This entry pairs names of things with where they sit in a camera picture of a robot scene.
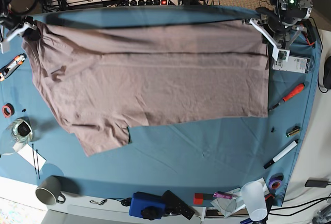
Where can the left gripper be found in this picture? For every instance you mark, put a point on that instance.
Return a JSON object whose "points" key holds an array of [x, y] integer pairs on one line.
{"points": [[283, 33]]}

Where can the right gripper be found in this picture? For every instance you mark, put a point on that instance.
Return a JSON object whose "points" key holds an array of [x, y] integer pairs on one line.
{"points": [[12, 26]]}

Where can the mauve T-shirt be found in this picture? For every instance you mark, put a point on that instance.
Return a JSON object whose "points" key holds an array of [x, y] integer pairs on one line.
{"points": [[100, 82]]}

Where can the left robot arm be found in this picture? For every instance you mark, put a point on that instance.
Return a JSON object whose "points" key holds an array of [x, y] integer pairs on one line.
{"points": [[283, 11]]}

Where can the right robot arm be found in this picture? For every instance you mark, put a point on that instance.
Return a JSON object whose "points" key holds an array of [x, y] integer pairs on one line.
{"points": [[7, 10]]}

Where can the orange black clamp tool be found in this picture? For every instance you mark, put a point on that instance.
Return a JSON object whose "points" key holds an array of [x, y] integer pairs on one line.
{"points": [[309, 33]]}

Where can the orange black utility knife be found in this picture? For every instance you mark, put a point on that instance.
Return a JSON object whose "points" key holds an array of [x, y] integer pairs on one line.
{"points": [[7, 70]]}

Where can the black computer mouse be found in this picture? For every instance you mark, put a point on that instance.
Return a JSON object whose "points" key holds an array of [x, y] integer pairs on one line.
{"points": [[327, 73]]}

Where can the red tape roll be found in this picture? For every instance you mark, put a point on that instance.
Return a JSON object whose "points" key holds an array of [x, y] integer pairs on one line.
{"points": [[7, 110]]}

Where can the green gold battery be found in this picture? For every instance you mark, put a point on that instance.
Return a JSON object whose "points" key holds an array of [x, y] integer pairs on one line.
{"points": [[293, 132]]}

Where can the white black marker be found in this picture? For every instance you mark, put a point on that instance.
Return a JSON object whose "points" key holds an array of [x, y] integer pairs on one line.
{"points": [[281, 154]]}

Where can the black zip tie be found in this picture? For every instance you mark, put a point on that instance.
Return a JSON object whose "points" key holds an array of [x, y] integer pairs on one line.
{"points": [[35, 160]]}

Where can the white paper card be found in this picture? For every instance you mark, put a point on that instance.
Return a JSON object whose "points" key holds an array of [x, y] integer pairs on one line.
{"points": [[26, 153]]}

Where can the white power strip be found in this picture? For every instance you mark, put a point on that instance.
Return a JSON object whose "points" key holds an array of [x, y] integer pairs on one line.
{"points": [[149, 3]]}

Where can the purple tape roll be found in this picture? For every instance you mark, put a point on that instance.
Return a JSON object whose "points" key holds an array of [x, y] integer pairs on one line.
{"points": [[275, 182]]}

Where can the teal table cloth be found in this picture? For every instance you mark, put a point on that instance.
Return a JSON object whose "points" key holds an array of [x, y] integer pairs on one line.
{"points": [[185, 158]]}

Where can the frosted plastic cup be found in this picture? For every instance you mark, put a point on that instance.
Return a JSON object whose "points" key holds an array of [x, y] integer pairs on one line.
{"points": [[254, 200]]}

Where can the grey ceramic mug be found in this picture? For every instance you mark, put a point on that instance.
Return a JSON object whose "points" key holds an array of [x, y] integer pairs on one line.
{"points": [[49, 192]]}

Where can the purple lighter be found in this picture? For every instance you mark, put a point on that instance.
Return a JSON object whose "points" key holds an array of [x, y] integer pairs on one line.
{"points": [[222, 195]]}

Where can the silver carabiner keyring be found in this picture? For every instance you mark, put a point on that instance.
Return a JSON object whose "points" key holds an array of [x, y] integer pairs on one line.
{"points": [[98, 203]]}

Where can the red black block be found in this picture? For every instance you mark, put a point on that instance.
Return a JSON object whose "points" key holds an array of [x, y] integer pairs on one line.
{"points": [[200, 198]]}

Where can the blue box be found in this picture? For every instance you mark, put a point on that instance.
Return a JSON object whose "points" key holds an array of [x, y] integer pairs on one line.
{"points": [[147, 206]]}

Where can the black remote control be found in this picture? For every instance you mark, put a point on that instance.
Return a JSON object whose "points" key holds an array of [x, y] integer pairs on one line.
{"points": [[176, 206]]}

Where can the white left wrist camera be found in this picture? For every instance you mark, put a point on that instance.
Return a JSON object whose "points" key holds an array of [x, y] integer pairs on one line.
{"points": [[280, 54]]}

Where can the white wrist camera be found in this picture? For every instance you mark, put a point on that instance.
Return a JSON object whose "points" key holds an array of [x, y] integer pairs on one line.
{"points": [[280, 54], [5, 47]]}

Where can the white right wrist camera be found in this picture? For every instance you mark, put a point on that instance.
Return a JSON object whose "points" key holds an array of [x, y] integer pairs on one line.
{"points": [[5, 47]]}

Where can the orange handled screwdriver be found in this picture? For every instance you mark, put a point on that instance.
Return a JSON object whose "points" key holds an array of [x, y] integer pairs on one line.
{"points": [[296, 90]]}

